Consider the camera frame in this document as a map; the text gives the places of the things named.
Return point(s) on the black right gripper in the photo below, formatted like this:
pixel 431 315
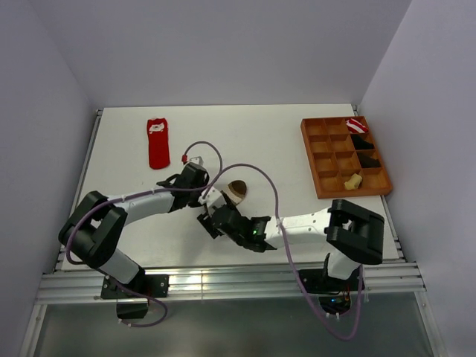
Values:
pixel 205 221

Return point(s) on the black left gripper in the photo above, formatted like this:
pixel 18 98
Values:
pixel 193 204

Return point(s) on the brown striped sock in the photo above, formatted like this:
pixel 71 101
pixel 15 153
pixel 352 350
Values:
pixel 236 191

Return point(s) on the yellow sock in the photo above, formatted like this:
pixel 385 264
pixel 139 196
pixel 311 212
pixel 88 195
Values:
pixel 354 182

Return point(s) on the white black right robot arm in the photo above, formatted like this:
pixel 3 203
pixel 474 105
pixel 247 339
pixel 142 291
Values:
pixel 355 233

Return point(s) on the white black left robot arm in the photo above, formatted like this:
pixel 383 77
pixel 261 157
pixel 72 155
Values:
pixel 93 230

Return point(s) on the red sock with white pattern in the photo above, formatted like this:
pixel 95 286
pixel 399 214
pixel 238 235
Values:
pixel 158 143

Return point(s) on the wooden compartment tray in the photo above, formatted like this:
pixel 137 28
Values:
pixel 333 159

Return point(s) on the dark brown rolled sock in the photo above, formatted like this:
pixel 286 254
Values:
pixel 368 159

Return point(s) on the black rolled sock upper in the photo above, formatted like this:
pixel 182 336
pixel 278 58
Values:
pixel 362 141

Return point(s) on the red white striped rolled sock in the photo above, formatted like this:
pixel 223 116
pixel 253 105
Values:
pixel 357 125

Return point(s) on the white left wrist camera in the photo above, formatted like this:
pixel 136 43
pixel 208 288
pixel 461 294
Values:
pixel 198 160

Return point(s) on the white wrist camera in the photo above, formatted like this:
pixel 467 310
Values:
pixel 212 198
pixel 198 160

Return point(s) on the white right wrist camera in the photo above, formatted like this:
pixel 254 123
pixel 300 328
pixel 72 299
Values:
pixel 212 198

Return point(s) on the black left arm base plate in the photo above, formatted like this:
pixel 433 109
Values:
pixel 156 286

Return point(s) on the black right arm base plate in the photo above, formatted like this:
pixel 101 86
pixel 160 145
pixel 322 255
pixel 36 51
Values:
pixel 317 283

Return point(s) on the aluminium frame rail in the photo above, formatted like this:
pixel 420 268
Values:
pixel 223 283

